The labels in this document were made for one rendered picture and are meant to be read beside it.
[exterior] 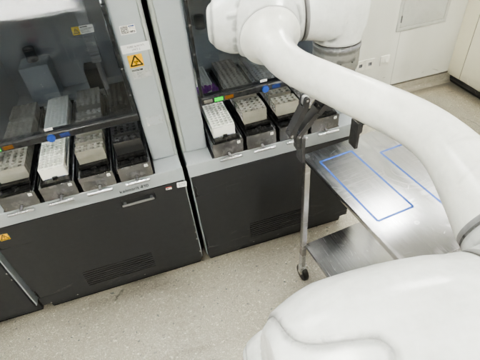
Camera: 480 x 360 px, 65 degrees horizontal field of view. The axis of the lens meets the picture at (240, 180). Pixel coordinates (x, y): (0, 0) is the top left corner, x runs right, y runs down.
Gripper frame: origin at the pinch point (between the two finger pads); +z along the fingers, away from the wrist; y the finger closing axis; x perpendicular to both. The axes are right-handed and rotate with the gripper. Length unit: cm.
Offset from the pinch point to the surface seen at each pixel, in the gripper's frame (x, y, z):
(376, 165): 27, 37, 38
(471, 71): 162, 219, 99
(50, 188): 66, -83, 40
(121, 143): 74, -52, 32
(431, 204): 3, 42, 38
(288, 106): 74, 21, 34
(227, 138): 67, -9, 38
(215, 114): 80, -11, 33
